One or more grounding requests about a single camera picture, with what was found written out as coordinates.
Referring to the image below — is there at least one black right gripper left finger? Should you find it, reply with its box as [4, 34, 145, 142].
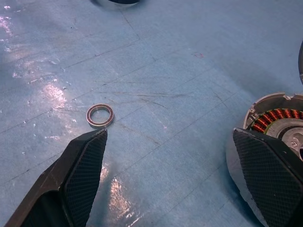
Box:
[4, 128, 108, 227]

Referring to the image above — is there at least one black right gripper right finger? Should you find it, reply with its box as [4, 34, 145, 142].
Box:
[232, 128, 303, 227]

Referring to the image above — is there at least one small round silver object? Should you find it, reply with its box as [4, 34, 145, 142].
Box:
[225, 92, 303, 227]

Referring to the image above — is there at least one dark round metal part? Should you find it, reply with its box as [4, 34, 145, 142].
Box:
[297, 39, 303, 86]

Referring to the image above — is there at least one blue table cover sheet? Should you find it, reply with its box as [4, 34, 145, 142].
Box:
[0, 0, 303, 227]

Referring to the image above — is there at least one small steel bearing ring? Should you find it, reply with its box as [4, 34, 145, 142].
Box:
[86, 103, 115, 129]

